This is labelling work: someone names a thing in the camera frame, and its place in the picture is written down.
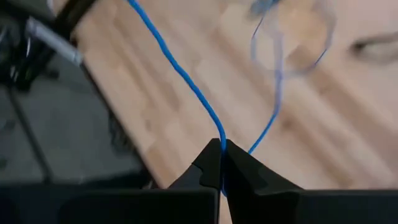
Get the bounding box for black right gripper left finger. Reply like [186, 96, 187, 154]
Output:
[58, 138, 223, 224]

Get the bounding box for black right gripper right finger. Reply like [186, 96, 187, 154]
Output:
[223, 139, 398, 224]

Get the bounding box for blue network cable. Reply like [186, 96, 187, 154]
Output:
[127, 0, 337, 197]

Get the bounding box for silver rod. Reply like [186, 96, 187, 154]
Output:
[25, 17, 84, 67]

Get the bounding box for black table frame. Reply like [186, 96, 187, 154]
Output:
[0, 0, 53, 184]

